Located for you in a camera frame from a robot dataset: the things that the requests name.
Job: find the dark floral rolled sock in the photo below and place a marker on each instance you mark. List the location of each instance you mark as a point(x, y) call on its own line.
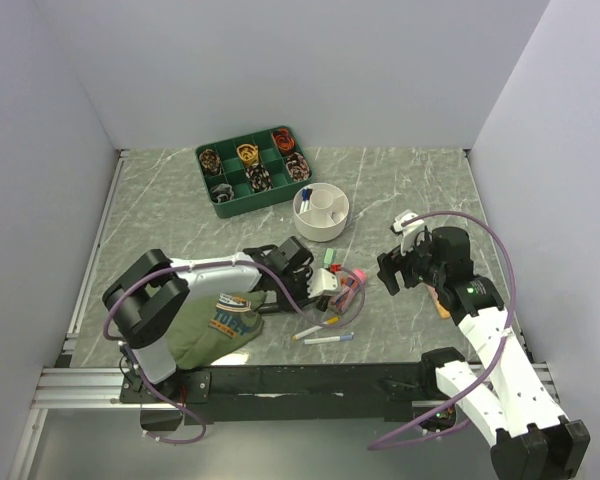
point(259, 178)

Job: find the grey rolled sock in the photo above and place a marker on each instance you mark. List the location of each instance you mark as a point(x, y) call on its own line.
point(221, 193)

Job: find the white pen light blue cap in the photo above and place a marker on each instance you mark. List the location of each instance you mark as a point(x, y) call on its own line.
point(329, 339)

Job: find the pink patterned rolled sock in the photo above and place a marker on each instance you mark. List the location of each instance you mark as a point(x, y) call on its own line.
point(297, 167)

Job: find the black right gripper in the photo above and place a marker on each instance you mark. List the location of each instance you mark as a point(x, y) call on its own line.
point(389, 263)

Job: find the green divided organizer tray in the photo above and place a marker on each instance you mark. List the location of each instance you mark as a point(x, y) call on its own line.
point(246, 200)

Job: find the pink capped pencil tube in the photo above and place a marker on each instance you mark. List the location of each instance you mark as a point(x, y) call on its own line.
point(350, 285)

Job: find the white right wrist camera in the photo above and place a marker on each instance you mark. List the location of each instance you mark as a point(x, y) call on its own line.
point(406, 227)

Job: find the orange black rolled sock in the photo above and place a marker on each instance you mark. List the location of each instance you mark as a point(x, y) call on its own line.
point(284, 141)

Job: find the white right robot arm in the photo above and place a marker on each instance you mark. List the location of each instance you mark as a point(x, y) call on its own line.
point(528, 433)

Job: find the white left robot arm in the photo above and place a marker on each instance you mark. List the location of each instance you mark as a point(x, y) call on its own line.
point(174, 314)

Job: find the black front base bar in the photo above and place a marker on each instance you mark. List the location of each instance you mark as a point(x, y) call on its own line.
point(393, 392)

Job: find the black marker green cap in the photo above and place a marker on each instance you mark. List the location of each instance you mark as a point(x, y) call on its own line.
point(268, 308)

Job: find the white round pen holder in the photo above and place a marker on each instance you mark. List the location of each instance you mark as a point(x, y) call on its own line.
point(327, 215)

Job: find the brown patterned rolled sock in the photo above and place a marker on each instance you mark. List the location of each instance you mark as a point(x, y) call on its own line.
point(210, 162)

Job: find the pink orange highlighter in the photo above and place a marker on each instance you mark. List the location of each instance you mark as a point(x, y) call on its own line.
point(442, 312)

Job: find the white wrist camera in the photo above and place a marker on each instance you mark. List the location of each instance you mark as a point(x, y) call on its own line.
point(406, 227)
point(322, 282)

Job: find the white pen yellow cap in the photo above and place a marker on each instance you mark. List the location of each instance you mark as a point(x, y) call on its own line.
point(314, 329)

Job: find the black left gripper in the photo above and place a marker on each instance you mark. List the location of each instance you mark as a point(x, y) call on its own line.
point(304, 273)

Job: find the yellow patterned rolled sock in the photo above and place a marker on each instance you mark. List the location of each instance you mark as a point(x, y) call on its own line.
point(248, 153)

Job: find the green folded t-shirt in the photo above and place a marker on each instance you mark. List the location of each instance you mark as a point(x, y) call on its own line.
point(208, 328)

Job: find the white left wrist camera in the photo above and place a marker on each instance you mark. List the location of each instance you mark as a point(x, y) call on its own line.
point(322, 282)

